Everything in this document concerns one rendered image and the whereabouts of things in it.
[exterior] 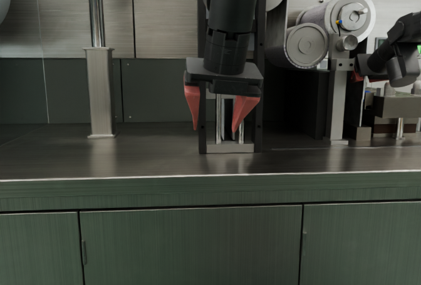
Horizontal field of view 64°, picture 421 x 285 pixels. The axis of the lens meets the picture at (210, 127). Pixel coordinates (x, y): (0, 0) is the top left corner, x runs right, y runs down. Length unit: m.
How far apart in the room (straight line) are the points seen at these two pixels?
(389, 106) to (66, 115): 1.10
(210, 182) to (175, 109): 0.64
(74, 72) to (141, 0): 0.36
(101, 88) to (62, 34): 0.36
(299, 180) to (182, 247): 0.30
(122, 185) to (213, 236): 0.23
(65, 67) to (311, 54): 0.86
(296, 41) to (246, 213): 0.51
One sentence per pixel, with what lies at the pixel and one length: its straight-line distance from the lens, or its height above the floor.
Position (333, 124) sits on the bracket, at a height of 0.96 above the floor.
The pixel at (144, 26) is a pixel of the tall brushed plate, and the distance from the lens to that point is 1.30.
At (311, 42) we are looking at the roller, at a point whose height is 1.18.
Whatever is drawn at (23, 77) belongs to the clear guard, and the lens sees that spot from 1.23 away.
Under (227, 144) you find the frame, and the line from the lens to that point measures 0.86.
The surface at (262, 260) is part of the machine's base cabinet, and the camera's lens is 0.84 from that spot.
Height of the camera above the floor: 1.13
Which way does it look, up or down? 11 degrees down
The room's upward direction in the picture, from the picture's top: straight up
